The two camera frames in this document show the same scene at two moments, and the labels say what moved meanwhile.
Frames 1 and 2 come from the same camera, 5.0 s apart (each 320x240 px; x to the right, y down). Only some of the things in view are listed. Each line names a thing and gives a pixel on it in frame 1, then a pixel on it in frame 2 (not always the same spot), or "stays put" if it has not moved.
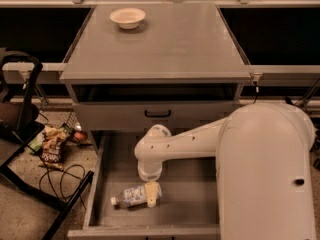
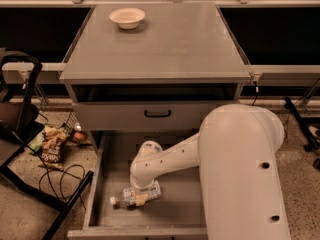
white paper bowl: (128, 18) stays put
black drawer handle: (157, 115) stays put
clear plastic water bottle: (134, 196) stays put
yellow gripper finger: (152, 190) → (140, 199)
